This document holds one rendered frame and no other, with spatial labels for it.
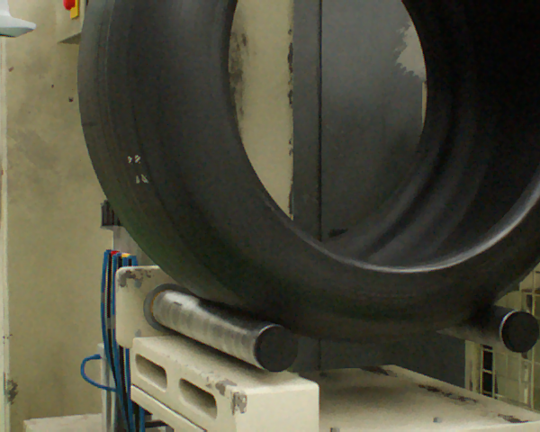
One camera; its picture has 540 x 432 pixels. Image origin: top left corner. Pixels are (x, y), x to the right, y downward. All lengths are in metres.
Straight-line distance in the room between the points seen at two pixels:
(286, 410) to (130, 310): 0.35
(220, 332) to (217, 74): 0.28
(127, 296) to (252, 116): 0.28
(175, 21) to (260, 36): 0.44
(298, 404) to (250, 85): 0.51
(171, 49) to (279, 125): 0.45
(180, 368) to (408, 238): 0.37
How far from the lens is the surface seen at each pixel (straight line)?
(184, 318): 1.30
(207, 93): 1.06
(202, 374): 1.18
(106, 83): 1.14
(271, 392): 1.11
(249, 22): 1.49
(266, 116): 1.49
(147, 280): 1.41
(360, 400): 1.35
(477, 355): 1.67
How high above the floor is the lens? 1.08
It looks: 3 degrees down
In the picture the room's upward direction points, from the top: straight up
